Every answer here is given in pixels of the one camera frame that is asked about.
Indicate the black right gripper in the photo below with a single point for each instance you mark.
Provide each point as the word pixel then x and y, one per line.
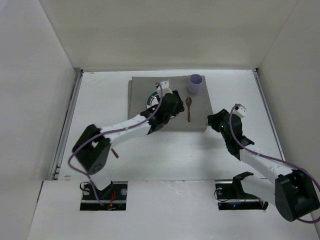
pixel 216 120

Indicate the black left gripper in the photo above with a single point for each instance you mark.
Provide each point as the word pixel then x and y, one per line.
pixel 175 102

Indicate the brown wooden spoon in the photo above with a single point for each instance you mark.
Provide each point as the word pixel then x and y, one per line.
pixel 188 102

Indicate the white plate green red rim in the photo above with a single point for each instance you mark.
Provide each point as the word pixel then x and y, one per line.
pixel 152 100

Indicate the grey cloth placemat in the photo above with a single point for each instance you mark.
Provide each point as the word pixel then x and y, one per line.
pixel 141 87

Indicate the purple cup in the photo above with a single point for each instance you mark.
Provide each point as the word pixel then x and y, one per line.
pixel 194 83

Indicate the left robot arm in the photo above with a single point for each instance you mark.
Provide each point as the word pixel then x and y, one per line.
pixel 93 146

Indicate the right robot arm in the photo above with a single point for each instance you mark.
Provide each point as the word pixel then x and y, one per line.
pixel 291 189

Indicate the brown wooden fork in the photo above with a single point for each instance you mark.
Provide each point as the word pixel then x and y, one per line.
pixel 115 153

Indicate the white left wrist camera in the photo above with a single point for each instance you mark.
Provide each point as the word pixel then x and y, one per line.
pixel 163 88

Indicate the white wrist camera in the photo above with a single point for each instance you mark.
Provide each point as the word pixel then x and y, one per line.
pixel 163 88
pixel 240 111

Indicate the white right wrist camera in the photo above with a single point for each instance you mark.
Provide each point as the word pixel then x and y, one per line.
pixel 240 111

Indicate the right aluminium table rail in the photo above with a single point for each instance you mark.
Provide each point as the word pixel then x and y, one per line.
pixel 270 119

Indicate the aluminium table rail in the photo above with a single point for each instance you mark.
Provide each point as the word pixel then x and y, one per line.
pixel 59 152
pixel 270 119

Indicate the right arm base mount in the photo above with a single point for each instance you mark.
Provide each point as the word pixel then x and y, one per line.
pixel 230 195

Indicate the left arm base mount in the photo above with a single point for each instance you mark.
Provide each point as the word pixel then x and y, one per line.
pixel 112 198

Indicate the left aluminium table rail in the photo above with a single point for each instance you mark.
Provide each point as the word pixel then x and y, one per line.
pixel 59 152

